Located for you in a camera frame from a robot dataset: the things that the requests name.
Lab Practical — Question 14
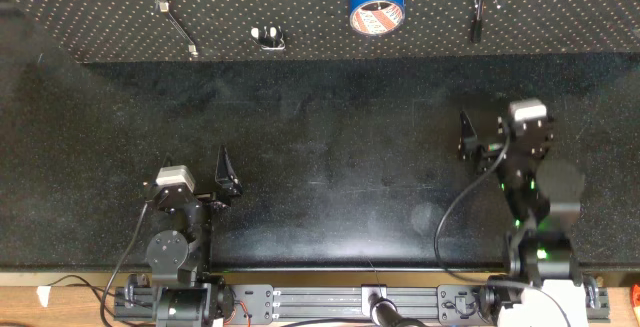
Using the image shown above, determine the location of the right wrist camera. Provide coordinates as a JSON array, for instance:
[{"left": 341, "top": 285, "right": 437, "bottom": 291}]
[{"left": 508, "top": 98, "right": 549, "bottom": 123}]

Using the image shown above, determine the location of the wrench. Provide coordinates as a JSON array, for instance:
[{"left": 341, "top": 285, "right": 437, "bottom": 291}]
[{"left": 153, "top": 0, "right": 200, "bottom": 60}]

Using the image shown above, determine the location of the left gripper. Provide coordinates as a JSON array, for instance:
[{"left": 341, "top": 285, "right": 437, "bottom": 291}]
[{"left": 160, "top": 144, "right": 245, "bottom": 212}]

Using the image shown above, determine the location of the mounting rail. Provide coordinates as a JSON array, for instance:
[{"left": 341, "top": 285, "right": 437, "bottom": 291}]
[{"left": 113, "top": 281, "right": 612, "bottom": 327}]

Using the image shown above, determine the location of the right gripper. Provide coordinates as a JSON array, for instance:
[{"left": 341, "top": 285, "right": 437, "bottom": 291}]
[{"left": 457, "top": 109, "right": 507, "bottom": 173}]

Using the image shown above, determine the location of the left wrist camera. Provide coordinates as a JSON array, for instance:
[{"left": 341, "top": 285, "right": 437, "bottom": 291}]
[{"left": 155, "top": 164, "right": 196, "bottom": 191}]

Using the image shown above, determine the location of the thin black wire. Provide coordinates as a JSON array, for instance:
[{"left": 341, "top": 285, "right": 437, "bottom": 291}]
[{"left": 43, "top": 274, "right": 117, "bottom": 319}]

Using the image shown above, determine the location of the black pegboard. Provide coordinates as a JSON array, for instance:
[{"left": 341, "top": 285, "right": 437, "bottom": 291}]
[{"left": 0, "top": 0, "right": 640, "bottom": 64}]

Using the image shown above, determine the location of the hammer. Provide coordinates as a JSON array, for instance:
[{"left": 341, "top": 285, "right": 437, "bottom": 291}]
[{"left": 457, "top": 0, "right": 506, "bottom": 45}]

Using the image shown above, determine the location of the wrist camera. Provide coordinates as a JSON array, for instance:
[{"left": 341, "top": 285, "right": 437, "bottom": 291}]
[
  {"left": 155, "top": 164, "right": 196, "bottom": 191},
  {"left": 508, "top": 98, "right": 549, "bottom": 123}
]

